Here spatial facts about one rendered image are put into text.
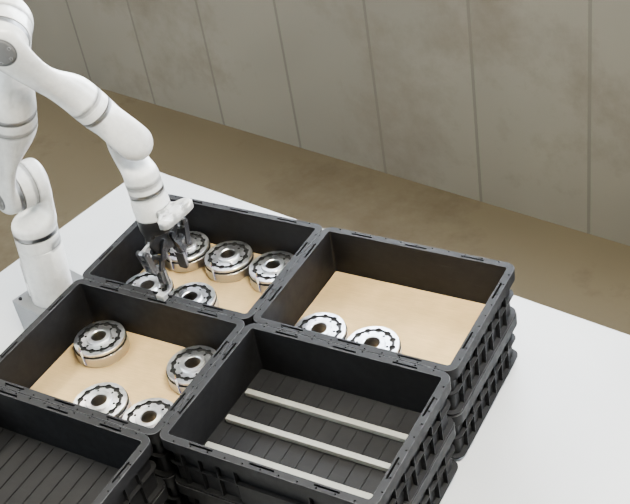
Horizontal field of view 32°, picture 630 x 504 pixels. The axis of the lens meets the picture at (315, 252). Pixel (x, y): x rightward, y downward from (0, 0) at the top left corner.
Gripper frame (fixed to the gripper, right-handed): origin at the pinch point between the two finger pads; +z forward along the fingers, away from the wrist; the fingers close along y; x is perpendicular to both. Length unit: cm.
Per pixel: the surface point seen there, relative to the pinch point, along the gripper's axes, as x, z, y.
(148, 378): 11.7, 5.3, 23.9
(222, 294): 10.1, 5.0, -1.6
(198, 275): 1.5, 4.4, -4.6
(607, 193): 31, 71, -148
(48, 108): -220, 72, -147
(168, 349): 10.1, 5.2, 16.0
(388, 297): 41.7, 7.1, -14.1
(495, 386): 66, 18, -9
